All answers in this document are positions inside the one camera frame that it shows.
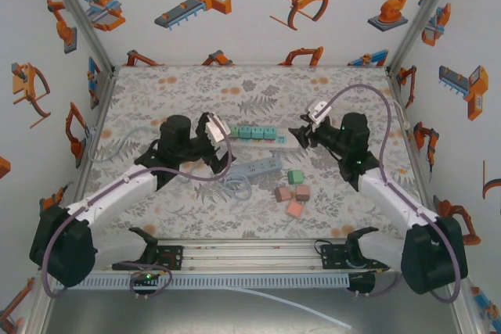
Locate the white power strip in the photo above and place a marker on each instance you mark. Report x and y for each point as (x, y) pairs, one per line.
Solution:
(287, 143)

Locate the blue power strip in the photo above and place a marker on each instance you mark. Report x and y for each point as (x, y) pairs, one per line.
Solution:
(254, 167)

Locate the green plug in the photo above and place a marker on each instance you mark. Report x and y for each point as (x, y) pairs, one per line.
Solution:
(296, 177)

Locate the salmon pink plug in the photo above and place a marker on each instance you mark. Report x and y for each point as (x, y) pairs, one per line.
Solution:
(294, 210)

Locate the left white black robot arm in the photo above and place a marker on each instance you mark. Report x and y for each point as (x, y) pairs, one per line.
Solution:
(117, 189)

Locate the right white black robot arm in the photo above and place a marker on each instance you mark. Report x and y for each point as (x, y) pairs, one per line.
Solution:
(391, 197)

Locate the floral table mat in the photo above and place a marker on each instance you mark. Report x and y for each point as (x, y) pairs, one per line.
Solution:
(235, 216)

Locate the white plastic tube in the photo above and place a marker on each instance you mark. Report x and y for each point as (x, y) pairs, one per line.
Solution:
(344, 324)

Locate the aluminium side rail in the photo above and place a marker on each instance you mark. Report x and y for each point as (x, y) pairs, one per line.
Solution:
(397, 91)
(103, 103)

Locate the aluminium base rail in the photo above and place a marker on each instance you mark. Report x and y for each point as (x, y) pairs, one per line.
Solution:
(254, 257)

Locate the aluminium corner post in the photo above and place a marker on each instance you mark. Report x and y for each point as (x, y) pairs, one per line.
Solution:
(424, 13)
(80, 13)

